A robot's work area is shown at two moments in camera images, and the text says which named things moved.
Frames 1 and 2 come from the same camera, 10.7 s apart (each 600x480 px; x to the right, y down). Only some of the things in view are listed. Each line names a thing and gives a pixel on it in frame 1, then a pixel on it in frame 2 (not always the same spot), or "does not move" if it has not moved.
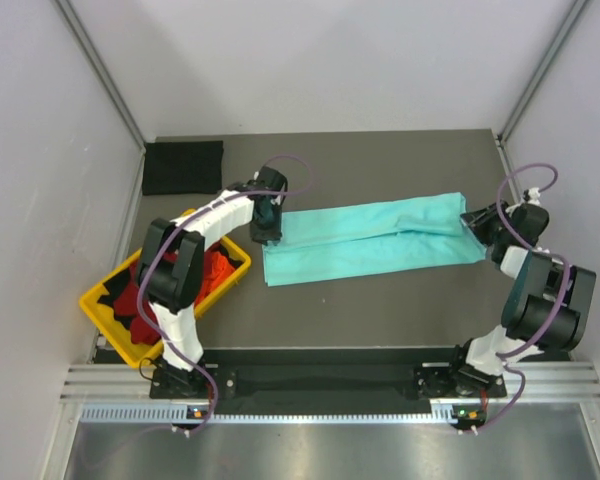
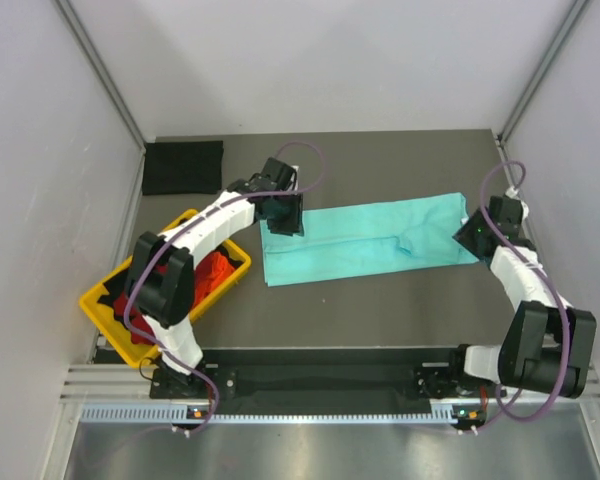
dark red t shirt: [126, 305] does not move
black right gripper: [479, 221] → [463, 236]
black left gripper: [272, 234] → [292, 225]
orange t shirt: [221, 266] does not move
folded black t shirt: [171, 168] does not move
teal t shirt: [382, 236] does not move
